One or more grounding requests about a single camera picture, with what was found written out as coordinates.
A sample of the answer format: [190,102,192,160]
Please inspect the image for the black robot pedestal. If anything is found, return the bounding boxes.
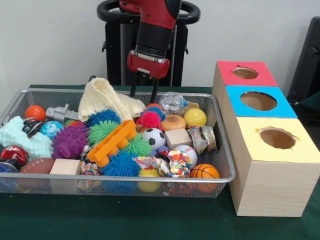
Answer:
[96,0,202,87]

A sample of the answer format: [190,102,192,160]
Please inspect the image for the clear shallow mesh bin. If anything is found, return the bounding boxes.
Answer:
[0,88,236,200]

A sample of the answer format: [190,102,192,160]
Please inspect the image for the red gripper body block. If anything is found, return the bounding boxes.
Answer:
[126,49,171,81]

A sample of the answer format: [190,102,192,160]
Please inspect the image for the purple spiky ball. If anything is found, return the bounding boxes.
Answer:
[50,122,90,160]

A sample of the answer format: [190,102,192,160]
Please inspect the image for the small orange basketball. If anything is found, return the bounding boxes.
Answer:
[189,164,221,195]

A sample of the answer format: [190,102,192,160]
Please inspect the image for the dark green table cloth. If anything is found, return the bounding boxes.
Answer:
[0,84,320,240]

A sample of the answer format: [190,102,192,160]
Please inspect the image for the crushed clear plastic bottle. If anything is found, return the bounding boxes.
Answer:
[159,92,189,115]

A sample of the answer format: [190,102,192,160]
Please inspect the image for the green spiky ball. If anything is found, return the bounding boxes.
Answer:
[87,120,120,146]
[121,132,152,158]

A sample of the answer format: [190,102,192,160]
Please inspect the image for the red orange ball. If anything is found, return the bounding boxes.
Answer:
[24,104,47,122]

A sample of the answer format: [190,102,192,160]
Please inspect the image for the yellow green ball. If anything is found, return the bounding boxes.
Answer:
[183,108,207,129]

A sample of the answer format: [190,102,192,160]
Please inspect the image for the cream knitted cloth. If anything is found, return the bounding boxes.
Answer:
[77,77,147,122]

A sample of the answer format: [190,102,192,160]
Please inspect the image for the wooden box three holes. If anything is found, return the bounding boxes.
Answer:
[212,61,320,218]

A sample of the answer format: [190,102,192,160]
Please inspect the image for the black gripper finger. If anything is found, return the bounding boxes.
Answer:
[129,73,140,99]
[150,78,161,105]

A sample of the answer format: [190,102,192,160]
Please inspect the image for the small black white soccer ball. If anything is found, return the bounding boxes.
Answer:
[141,128,166,151]

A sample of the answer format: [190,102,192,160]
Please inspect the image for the orange toy brick round studs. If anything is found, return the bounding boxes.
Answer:
[86,119,138,168]

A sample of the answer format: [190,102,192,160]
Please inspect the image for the blue spiky ball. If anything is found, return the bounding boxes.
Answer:
[98,151,141,179]

